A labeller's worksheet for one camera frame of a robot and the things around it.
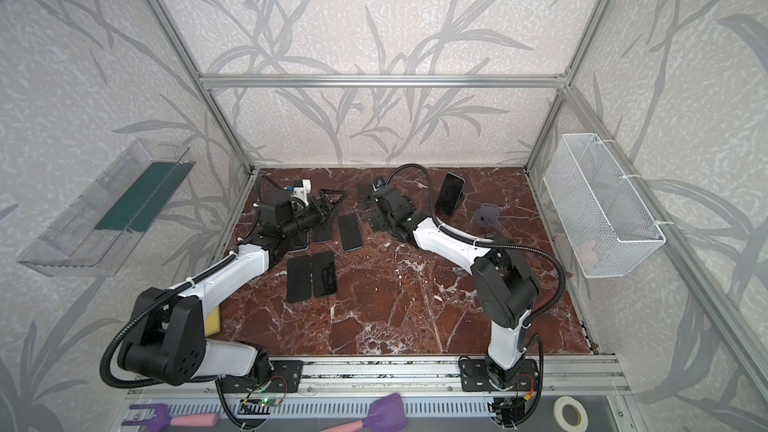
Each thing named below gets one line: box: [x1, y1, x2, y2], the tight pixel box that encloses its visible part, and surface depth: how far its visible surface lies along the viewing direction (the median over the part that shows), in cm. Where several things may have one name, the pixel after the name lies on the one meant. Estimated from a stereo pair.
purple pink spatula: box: [322, 393, 407, 432], surface depth 69 cm
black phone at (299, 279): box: [287, 256, 312, 303], surface depth 91 cm
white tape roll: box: [553, 396, 589, 432], surface depth 70 cm
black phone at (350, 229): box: [337, 212, 363, 252], surface depth 102 cm
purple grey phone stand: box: [473, 203, 501, 228], surface depth 104 cm
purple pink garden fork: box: [122, 403, 220, 432], surface depth 70 cm
